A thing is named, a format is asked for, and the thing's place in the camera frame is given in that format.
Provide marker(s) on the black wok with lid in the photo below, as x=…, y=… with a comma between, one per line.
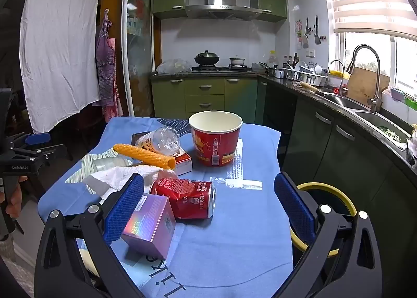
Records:
x=207, y=58

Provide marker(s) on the red soda can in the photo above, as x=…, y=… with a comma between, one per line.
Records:
x=182, y=197

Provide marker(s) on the dark glass sauce bottle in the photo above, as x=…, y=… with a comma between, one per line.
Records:
x=295, y=61

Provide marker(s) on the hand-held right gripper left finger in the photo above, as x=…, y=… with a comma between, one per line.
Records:
x=125, y=206

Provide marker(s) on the wall picture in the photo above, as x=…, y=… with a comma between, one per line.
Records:
x=298, y=32

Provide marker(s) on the kitchen window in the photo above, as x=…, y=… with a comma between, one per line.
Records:
x=404, y=63

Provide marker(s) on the red and white small box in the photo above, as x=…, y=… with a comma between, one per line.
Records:
x=183, y=161

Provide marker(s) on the dark green base cabinet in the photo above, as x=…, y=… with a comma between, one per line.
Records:
x=325, y=154

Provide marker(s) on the iridescent pink box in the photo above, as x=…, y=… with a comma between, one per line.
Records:
x=150, y=223

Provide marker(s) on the small steel saucepan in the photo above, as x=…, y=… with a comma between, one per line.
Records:
x=268, y=70

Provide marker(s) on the yellow cloth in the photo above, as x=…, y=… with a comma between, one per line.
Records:
x=338, y=73

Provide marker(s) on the hanging black spatula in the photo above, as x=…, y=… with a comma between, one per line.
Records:
x=317, y=39

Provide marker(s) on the black case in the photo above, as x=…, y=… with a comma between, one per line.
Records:
x=136, y=137

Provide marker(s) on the black bin with yellow rim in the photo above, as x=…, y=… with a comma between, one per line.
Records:
x=325, y=195

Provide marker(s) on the white enamel mug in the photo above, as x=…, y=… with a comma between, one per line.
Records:
x=279, y=73

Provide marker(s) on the small steel faucet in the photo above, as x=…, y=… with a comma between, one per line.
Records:
x=341, y=83

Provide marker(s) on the hanging white spatula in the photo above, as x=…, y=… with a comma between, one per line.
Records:
x=305, y=40

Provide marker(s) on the white wall socket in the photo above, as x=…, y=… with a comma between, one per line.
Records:
x=310, y=53

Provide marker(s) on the person's left hand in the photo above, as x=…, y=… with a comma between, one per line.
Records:
x=16, y=200

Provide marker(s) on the clear plastic bag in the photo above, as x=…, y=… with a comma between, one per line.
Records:
x=172, y=66

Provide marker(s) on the blue printed tablecloth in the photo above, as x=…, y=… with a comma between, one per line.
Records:
x=228, y=236

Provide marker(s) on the purple and green sill container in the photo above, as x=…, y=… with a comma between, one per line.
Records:
x=400, y=95

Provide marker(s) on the black gas stove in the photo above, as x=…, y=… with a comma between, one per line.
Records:
x=221, y=69

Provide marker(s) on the small white bottle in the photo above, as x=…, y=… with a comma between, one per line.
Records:
x=104, y=162

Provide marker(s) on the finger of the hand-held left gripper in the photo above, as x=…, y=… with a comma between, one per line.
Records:
x=37, y=138
x=49, y=151

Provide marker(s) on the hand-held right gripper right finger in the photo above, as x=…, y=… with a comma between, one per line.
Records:
x=293, y=206

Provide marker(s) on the red paper bowl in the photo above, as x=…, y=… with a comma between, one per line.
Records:
x=211, y=144

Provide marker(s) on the tall steel faucet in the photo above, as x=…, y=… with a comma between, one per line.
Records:
x=376, y=89

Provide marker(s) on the white tissue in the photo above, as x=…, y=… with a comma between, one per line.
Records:
x=110, y=177

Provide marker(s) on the yellow oil bottle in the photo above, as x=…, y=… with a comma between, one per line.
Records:
x=273, y=60

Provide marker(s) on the wooden cutting board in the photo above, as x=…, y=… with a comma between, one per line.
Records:
x=361, y=86

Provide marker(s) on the glass sliding door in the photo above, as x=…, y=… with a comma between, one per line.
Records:
x=140, y=56

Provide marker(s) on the purple checked apron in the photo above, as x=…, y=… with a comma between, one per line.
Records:
x=106, y=63

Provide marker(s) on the white dish rack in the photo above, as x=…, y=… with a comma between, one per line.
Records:
x=306, y=78

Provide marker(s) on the clear plastic bottle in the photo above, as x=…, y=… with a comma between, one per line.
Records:
x=159, y=141

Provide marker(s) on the steel double sink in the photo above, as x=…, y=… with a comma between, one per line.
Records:
x=345, y=102

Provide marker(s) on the light green base cabinet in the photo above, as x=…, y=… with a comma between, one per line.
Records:
x=202, y=96

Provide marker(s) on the white hanging sheet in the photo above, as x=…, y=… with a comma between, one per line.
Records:
x=58, y=40

